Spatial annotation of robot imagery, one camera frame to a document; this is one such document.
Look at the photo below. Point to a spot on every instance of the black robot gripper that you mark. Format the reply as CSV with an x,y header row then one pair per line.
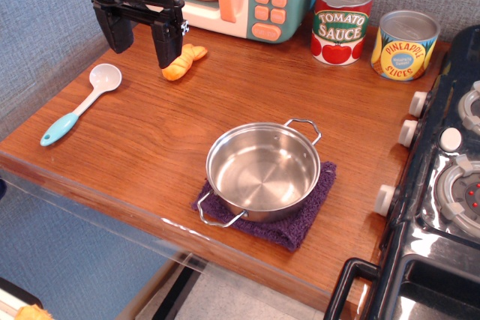
x,y
164,16

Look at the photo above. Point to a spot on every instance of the stainless steel pot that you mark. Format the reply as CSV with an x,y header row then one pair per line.
x,y
262,172

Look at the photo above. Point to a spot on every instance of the tomato sauce can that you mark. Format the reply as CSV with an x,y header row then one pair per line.
x,y
339,29

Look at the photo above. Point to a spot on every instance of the orange plush croissant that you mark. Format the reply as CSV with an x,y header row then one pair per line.
x,y
181,65

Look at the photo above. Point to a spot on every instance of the white and teal ladle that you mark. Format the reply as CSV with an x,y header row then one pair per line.
x,y
103,78

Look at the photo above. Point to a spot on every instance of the purple knitted cloth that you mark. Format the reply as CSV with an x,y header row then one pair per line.
x,y
289,232

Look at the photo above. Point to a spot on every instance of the pineapple slices can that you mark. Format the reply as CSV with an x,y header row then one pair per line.
x,y
404,45

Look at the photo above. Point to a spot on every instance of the white stove knob middle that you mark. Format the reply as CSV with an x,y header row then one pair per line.
x,y
407,132

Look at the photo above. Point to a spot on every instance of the white stove knob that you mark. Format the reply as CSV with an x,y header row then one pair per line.
x,y
407,132
417,103
384,199

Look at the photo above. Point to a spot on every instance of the white stove knob top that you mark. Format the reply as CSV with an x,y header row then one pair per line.
x,y
417,103

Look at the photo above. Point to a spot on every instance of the white stove knob bottom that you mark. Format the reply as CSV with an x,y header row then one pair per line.
x,y
384,199

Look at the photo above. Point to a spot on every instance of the orange plush toy on floor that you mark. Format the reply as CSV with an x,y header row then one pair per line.
x,y
32,312

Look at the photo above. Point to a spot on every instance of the black toy stove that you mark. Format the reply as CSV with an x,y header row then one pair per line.
x,y
429,263

